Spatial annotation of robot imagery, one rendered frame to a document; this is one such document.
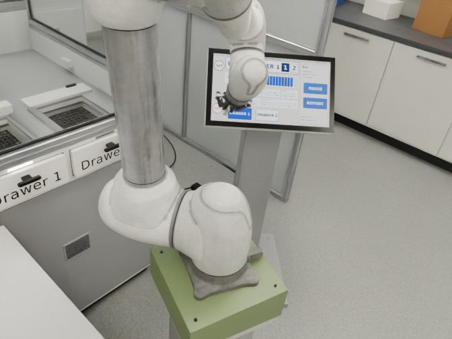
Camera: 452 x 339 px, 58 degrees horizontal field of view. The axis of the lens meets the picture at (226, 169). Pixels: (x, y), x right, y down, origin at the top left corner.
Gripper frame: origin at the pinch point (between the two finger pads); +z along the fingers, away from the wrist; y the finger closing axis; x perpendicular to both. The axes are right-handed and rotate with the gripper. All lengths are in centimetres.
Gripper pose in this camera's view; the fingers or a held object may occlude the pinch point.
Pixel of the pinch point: (227, 109)
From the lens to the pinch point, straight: 152.8
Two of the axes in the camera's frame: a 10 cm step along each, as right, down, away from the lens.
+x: -2.0, 9.7, -1.5
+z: -1.8, 1.1, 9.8
